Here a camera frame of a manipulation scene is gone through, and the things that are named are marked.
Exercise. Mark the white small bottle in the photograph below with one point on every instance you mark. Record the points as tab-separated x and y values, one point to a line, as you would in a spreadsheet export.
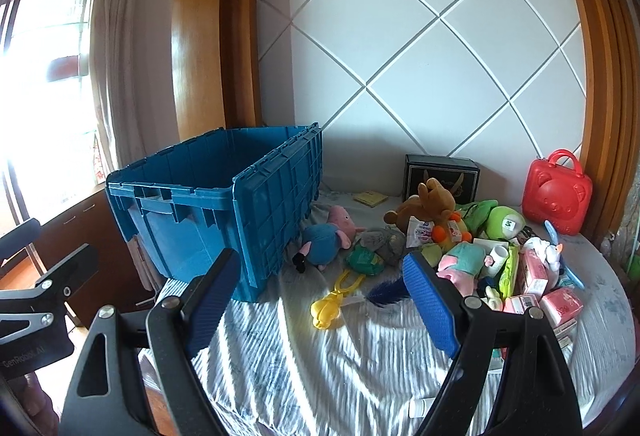
422	408

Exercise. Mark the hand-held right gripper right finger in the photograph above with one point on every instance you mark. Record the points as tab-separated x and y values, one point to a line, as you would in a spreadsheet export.
430	301

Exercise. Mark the blue-shirt pig plush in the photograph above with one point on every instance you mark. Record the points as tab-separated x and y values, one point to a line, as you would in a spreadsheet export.
320	238

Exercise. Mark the white printed snack packet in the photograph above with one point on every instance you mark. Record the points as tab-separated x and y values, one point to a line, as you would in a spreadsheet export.
420	231

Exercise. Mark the dark wooden cabinet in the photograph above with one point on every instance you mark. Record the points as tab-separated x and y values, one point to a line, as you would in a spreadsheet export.
85	231

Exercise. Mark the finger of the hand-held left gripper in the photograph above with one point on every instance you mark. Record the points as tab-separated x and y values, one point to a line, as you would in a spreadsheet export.
70	266
22	236

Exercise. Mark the grey plush toy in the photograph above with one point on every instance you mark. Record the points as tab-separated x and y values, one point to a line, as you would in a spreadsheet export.
387	241

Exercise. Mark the teal-dress pig plush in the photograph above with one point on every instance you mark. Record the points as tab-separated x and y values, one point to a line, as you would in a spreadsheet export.
465	258

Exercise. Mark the yellow duck plush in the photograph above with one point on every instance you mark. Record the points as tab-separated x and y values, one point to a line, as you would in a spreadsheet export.
440	232

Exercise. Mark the white plastic bottle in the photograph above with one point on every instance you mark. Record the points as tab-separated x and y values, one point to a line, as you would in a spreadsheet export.
497	258

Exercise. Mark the dark blue small toy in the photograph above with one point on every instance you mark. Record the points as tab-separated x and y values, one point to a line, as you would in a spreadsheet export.
484	283

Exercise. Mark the blue plastic crate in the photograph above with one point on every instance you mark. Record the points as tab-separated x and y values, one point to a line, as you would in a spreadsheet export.
270	216

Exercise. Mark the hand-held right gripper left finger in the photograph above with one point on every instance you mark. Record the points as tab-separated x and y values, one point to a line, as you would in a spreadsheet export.
212	298

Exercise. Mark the rolled patterned carpet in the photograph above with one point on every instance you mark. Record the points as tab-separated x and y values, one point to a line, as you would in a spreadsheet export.
627	236

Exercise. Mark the white green small box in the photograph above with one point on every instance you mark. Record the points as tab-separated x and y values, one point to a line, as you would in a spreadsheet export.
565	333

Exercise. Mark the white goose plush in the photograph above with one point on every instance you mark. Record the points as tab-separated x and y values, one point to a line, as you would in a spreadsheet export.
547	251

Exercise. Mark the green foil packet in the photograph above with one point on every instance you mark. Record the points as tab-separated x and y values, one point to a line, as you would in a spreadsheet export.
365	258

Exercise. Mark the small white snack packet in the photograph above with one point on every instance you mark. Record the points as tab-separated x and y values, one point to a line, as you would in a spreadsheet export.
452	230

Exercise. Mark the red bear suitcase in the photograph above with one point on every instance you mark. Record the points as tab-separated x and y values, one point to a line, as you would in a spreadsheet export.
555	201

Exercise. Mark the window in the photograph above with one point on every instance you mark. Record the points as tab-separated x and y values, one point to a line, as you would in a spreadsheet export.
45	90

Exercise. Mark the brown moose plush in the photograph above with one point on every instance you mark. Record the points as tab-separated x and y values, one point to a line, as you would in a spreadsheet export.
435	201

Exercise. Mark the green frog plush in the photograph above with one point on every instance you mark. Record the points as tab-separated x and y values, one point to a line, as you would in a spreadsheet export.
495	221

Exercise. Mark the green wipes pack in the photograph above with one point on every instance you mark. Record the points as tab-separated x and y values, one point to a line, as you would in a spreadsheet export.
510	266

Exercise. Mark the blue toothbrush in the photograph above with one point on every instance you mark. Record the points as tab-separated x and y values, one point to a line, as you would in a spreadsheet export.
552	228

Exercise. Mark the dark blue feather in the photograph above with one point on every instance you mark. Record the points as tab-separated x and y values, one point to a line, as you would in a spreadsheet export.
387	292

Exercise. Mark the white curtain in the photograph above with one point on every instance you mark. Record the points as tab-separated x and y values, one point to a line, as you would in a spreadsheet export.
125	65

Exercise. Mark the yellow sticky notes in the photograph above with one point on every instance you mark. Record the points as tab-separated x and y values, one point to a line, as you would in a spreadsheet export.
370	198

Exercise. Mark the floral pink tissue pack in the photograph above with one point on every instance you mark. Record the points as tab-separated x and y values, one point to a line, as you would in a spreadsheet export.
562	303

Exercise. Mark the black gift box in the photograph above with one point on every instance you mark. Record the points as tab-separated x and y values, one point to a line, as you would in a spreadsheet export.
425	170

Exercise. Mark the person's left hand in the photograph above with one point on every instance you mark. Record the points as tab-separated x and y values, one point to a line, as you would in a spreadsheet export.
35	401

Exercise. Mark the white rabbit toy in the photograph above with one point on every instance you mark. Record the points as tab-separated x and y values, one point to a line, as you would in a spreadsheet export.
495	298

